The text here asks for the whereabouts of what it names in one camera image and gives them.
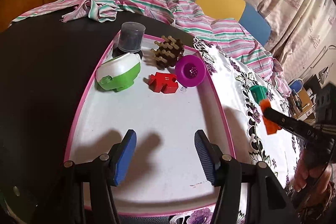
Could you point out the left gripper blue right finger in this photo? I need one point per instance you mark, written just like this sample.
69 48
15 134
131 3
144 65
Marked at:
209 156

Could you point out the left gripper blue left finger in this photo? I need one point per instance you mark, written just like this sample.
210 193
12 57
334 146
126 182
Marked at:
120 157

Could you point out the white green plastic container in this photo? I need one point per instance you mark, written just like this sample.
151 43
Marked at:
119 73

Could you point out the green flanged plastic toy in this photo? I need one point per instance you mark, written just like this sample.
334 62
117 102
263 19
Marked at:
258 92

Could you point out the red puzzle piece block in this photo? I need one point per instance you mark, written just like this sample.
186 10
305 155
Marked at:
163 83

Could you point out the magenta plastic funnel cup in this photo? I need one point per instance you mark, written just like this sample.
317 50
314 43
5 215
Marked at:
190 71

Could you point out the brown scalp massage brush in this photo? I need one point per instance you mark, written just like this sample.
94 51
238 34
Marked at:
168 52

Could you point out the clear capped black jar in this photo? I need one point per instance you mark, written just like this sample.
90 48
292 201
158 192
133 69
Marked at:
130 40

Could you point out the person's right hand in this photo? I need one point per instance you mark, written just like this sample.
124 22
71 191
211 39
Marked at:
314 190

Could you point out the blue object on clutter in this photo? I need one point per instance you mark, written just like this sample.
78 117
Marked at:
296 85

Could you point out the white embroidered floral tablecloth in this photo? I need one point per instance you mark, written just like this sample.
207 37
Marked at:
233 81

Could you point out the pink shallow tray box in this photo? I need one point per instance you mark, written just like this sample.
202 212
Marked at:
165 176

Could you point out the pink green striped cloth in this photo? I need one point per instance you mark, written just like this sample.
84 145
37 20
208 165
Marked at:
228 34

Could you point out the beige patterned curtain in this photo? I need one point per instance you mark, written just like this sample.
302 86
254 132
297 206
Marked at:
297 29

